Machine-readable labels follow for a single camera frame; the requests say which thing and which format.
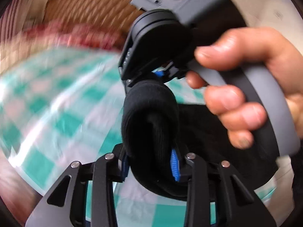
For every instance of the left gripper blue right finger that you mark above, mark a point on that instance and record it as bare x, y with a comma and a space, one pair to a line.
180, 169

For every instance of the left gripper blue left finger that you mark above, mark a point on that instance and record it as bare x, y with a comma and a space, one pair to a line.
123, 164

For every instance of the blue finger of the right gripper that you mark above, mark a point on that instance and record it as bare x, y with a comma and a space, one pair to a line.
159, 73

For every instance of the black pants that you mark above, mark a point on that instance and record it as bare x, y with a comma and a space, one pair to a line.
153, 124

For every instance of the person's right hand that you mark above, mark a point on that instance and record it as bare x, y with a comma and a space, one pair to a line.
251, 45

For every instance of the tufted tan headboard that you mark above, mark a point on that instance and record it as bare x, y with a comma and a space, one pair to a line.
111, 14

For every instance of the teal checkered bed sheet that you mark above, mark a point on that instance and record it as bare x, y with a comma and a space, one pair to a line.
63, 105

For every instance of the red floral quilt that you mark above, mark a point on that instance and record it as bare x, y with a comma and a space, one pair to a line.
76, 35

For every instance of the pink pleated curtain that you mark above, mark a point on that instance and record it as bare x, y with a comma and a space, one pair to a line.
9, 21

